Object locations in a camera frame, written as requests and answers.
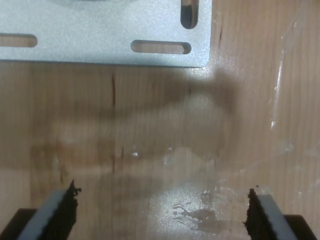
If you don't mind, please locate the clear plastic film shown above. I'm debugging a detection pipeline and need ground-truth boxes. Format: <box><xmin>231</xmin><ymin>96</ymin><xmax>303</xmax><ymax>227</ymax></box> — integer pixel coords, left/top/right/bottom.
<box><xmin>269</xmin><ymin>4</ymin><xmax>320</xmax><ymax>153</ymax></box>

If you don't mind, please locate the silver slotted mounting plate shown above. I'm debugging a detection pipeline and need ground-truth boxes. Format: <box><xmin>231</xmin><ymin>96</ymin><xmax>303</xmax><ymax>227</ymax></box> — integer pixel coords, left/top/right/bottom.
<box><xmin>0</xmin><ymin>0</ymin><xmax>213</xmax><ymax>69</ymax></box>

